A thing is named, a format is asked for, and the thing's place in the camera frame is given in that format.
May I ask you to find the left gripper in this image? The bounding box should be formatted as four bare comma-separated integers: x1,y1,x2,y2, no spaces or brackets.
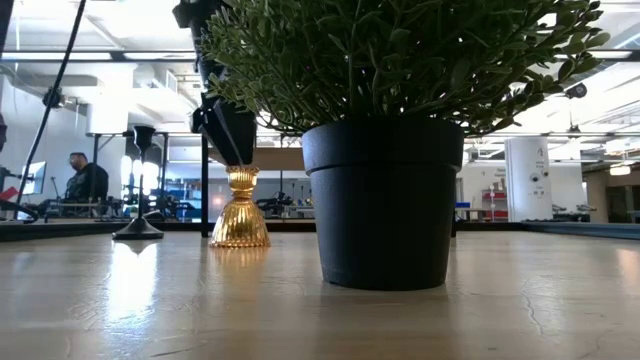
192,54,258,166

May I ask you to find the amber glass candle holder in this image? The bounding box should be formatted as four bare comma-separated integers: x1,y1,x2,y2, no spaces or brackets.
209,164,272,249

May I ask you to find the medium black candlestick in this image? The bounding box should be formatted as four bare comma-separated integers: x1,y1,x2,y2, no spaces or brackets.
112,124,165,241

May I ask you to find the person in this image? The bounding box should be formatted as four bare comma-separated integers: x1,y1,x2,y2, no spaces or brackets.
63,152,110,204

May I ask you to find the potted plant in black pot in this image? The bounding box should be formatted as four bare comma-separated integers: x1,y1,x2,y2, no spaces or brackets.
197,0,612,292

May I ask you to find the small computer monitor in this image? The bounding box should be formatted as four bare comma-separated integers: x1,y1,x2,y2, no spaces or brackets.
19,160,48,196

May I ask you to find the red workshop cart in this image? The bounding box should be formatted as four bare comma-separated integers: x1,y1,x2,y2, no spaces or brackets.
481,188,510,222

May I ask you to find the white round pillar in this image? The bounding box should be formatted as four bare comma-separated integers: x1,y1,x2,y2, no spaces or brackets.
503,136,554,223

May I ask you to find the black metal rack frame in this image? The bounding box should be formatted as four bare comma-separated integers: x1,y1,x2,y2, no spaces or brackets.
91,130,170,204

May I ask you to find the black left wrist camera cable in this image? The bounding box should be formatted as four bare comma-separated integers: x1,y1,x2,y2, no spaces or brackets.
13,0,87,221

